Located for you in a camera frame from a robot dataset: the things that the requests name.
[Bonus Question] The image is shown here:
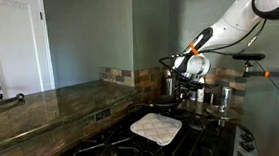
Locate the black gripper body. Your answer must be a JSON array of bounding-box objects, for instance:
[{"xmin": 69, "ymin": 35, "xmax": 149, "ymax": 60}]
[{"xmin": 175, "ymin": 74, "xmax": 206, "ymax": 101}]

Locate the black frying pan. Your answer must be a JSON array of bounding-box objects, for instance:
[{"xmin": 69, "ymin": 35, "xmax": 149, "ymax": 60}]
[{"xmin": 126, "ymin": 92, "xmax": 185, "ymax": 113}]

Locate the white quilted pot holder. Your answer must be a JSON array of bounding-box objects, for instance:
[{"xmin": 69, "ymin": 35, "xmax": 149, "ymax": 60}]
[{"xmin": 128, "ymin": 110, "xmax": 185, "ymax": 150}]

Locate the black gas stove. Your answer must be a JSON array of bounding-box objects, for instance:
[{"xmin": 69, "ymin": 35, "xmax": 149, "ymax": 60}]
[{"xmin": 41, "ymin": 95, "xmax": 261, "ymax": 156}]

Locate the black stove knob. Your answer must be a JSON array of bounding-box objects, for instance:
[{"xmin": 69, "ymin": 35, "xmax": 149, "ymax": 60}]
[
  {"xmin": 240, "ymin": 131, "xmax": 256, "ymax": 144},
  {"xmin": 239, "ymin": 139, "xmax": 257, "ymax": 153}
]

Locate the tall white plastic bottle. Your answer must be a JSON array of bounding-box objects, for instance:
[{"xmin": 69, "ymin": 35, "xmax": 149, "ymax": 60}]
[{"xmin": 195, "ymin": 87, "xmax": 207, "ymax": 104}]

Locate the stainless steel thermos bottle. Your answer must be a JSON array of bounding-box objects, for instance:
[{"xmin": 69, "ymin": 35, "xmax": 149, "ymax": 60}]
[{"xmin": 162, "ymin": 68, "xmax": 177, "ymax": 98}]

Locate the dark glass bottle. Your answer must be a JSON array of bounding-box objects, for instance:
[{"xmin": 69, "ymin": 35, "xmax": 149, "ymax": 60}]
[{"xmin": 205, "ymin": 90, "xmax": 216, "ymax": 105}]

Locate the shiny metal cup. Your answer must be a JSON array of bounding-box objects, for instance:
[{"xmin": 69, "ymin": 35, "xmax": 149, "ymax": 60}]
[{"xmin": 217, "ymin": 86, "xmax": 234, "ymax": 113}]

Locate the round metal spoon rest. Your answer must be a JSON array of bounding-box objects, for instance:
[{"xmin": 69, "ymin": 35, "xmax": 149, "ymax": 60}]
[{"xmin": 205, "ymin": 102, "xmax": 240, "ymax": 123}]

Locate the white panel door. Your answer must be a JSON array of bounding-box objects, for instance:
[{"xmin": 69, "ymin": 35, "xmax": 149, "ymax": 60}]
[{"xmin": 0, "ymin": 0, "xmax": 57, "ymax": 101}]

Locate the black stereo camera bar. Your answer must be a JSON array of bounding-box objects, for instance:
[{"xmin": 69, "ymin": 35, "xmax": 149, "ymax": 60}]
[{"xmin": 232, "ymin": 51, "xmax": 267, "ymax": 64}]

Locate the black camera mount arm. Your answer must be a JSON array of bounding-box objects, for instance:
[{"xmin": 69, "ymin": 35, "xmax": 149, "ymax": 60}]
[{"xmin": 242, "ymin": 58, "xmax": 279, "ymax": 88}]

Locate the dark wall outlet plate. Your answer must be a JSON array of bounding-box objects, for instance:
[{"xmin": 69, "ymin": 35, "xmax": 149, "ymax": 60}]
[{"xmin": 94, "ymin": 107, "xmax": 113, "ymax": 123}]

